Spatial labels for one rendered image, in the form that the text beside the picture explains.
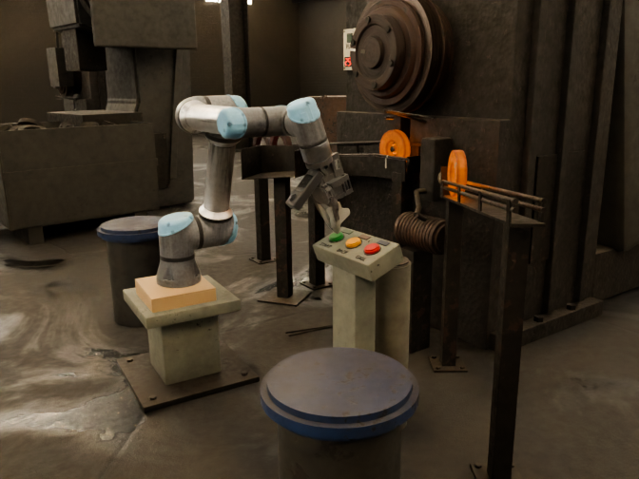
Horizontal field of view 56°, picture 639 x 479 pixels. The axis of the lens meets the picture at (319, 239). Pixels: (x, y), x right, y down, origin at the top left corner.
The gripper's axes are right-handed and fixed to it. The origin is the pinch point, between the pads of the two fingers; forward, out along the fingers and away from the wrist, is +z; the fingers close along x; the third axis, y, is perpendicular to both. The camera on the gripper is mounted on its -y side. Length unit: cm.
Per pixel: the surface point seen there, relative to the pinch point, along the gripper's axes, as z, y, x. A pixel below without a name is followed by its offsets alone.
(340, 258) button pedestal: 3.7, -5.5, -8.3
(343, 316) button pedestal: 19.2, -9.8, -7.8
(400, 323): 31.5, 5.7, -9.5
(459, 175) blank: 10, 54, 6
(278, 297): 74, 22, 109
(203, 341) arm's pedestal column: 39, -32, 54
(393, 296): 23.0, 6.3, -8.7
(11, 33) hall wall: -82, 133, 1061
